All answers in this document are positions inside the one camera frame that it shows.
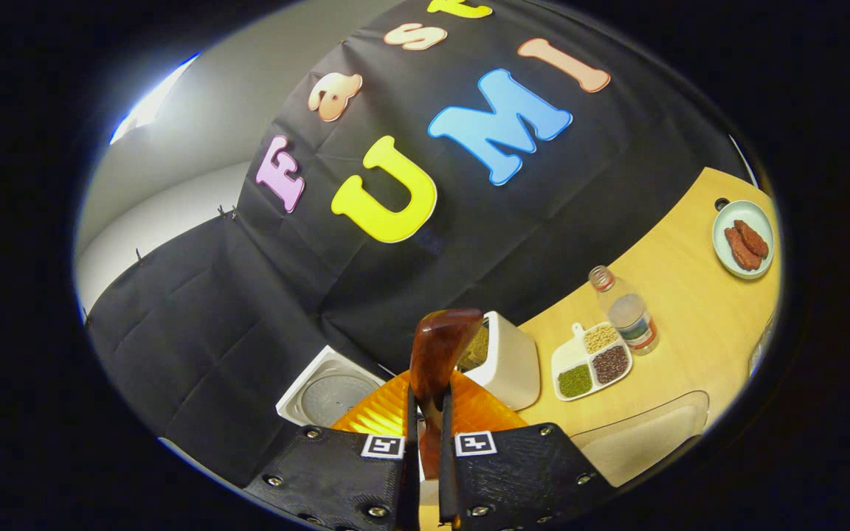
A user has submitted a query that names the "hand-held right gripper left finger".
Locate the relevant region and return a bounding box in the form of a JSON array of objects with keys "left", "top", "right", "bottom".
[{"left": 243, "top": 369, "right": 421, "bottom": 531}]

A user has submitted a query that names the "white divided bean tray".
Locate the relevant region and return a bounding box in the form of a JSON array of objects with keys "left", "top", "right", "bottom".
[{"left": 550, "top": 322, "right": 635, "bottom": 403}]

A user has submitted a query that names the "red meat slice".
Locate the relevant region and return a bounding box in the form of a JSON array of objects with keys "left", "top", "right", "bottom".
[
  {"left": 725, "top": 227, "right": 764, "bottom": 272},
  {"left": 733, "top": 220, "right": 771, "bottom": 260}
]

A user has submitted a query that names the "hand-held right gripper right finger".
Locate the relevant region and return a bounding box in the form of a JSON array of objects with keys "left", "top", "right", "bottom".
[{"left": 438, "top": 370, "right": 615, "bottom": 531}]

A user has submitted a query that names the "clear plastic bottle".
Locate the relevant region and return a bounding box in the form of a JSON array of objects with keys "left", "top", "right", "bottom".
[{"left": 588, "top": 265, "right": 660, "bottom": 357}]

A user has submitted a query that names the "white toaster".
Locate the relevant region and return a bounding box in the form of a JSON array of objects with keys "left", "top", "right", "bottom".
[{"left": 462, "top": 310, "right": 542, "bottom": 412}]

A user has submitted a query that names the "brown wooden spoon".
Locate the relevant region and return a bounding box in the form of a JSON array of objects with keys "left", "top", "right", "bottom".
[{"left": 409, "top": 308, "right": 486, "bottom": 481}]

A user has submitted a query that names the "white rice cooker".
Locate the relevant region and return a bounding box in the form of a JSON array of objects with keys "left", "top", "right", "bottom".
[{"left": 276, "top": 345, "right": 386, "bottom": 429}]

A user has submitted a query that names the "clear plastic container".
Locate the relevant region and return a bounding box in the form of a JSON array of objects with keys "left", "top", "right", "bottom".
[{"left": 570, "top": 390, "right": 711, "bottom": 488}]

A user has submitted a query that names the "brown bread slice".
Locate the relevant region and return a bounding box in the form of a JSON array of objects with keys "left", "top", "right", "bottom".
[{"left": 457, "top": 318, "right": 491, "bottom": 372}]

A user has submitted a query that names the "pale green plate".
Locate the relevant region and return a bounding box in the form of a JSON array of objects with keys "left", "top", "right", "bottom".
[{"left": 712, "top": 199, "right": 776, "bottom": 281}]

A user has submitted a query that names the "black backdrop cloth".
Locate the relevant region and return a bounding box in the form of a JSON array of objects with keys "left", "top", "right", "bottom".
[{"left": 86, "top": 0, "right": 754, "bottom": 487}]

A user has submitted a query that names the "ceiling light panel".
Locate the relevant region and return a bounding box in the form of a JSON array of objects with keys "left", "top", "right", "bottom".
[{"left": 108, "top": 52, "right": 201, "bottom": 145}]

